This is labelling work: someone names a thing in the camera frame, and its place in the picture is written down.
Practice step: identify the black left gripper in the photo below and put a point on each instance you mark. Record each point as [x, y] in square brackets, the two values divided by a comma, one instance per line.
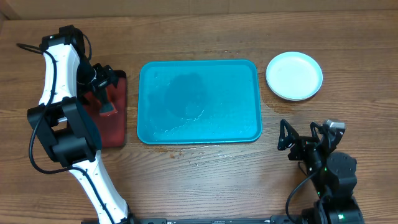
[106, 74]

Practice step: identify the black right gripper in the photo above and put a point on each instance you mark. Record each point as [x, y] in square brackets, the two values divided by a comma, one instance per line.
[301, 143]

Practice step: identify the red green sponge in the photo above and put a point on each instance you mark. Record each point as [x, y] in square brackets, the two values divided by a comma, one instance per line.
[107, 109]

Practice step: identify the light blue plate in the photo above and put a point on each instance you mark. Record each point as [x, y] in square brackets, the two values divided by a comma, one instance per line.
[294, 76]

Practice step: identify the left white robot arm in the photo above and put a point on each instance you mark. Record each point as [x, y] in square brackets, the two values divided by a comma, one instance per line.
[81, 111]

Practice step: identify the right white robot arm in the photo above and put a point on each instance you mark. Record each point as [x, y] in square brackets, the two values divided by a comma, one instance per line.
[331, 173]

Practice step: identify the dark red tray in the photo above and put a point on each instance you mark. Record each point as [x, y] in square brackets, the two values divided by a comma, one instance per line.
[111, 125]

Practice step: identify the teal plastic tray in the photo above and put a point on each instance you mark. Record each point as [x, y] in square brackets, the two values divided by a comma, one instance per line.
[199, 102]

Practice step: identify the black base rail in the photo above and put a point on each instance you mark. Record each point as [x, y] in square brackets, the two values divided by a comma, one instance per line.
[276, 219]

